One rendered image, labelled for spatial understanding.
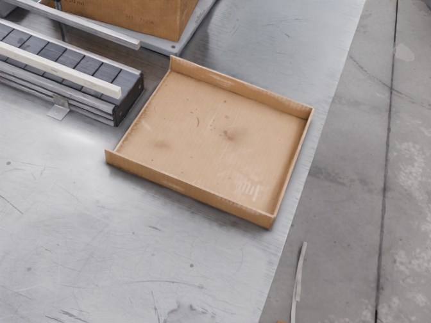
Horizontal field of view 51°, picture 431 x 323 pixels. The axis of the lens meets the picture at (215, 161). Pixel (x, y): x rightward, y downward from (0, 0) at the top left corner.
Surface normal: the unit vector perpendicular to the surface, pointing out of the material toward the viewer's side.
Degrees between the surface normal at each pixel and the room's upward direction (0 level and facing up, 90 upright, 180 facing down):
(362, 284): 0
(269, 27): 0
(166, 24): 90
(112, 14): 90
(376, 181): 0
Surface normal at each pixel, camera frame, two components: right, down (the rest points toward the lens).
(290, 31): 0.11, -0.57
